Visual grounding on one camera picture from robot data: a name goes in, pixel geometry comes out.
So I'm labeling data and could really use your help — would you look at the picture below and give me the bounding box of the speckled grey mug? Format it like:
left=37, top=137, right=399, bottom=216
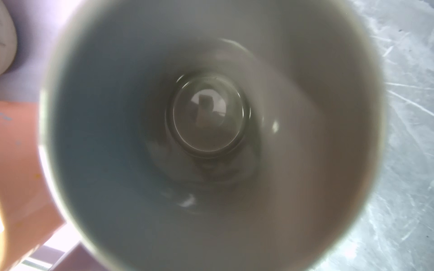
left=38, top=1, right=385, bottom=271

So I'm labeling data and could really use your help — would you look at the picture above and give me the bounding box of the orange mug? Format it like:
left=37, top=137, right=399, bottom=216
left=1, top=102, right=64, bottom=271

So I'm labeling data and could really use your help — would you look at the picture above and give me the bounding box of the lilac plastic tray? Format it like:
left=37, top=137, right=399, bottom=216
left=1, top=1, right=102, bottom=271

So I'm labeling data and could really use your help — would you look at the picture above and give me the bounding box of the beige yellow mug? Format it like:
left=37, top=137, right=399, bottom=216
left=0, top=1, right=18, bottom=75

